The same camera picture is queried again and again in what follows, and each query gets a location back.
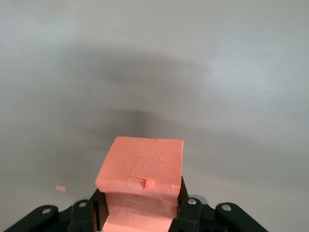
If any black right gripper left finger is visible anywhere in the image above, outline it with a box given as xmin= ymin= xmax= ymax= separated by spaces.
xmin=4 ymin=188 xmax=109 ymax=232

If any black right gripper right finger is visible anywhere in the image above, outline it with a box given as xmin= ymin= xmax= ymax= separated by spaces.
xmin=169 ymin=176 xmax=266 ymax=232

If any orange foam block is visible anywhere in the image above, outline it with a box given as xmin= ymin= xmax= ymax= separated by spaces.
xmin=95 ymin=136 xmax=185 ymax=232

